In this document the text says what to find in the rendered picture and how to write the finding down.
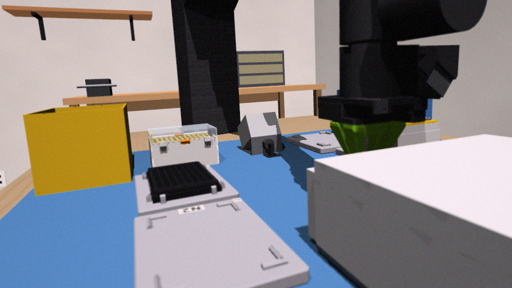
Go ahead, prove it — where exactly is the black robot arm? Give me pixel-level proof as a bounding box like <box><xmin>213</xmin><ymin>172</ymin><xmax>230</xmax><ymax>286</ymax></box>
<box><xmin>339</xmin><ymin>0</ymin><xmax>487</xmax><ymax>99</ymax></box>

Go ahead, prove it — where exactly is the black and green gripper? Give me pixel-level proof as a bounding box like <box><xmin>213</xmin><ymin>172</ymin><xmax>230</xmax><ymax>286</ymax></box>
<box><xmin>318</xmin><ymin>39</ymin><xmax>428</xmax><ymax>155</ymax></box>

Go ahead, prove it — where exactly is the blue bench mat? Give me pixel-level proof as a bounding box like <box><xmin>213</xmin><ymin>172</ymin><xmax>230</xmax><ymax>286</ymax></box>
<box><xmin>0</xmin><ymin>129</ymin><xmax>361</xmax><ymax>288</ymax></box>

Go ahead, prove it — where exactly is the blue bin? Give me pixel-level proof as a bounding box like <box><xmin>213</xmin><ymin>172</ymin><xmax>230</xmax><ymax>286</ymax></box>
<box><xmin>337</xmin><ymin>90</ymin><xmax>433</xmax><ymax>120</ymax></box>

